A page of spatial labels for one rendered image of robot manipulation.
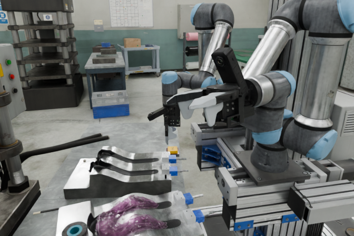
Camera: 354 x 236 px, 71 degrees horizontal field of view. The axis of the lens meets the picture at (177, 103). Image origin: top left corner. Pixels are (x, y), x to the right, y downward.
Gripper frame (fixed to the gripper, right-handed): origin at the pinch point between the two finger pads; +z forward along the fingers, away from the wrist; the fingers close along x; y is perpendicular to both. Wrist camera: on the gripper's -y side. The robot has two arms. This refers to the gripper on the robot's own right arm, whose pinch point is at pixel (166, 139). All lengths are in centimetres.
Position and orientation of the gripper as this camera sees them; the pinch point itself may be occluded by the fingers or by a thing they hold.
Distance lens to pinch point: 129.7
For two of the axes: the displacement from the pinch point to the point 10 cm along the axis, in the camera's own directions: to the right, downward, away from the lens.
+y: 10.0, -0.2, 0.5
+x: -0.5, -3.3, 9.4
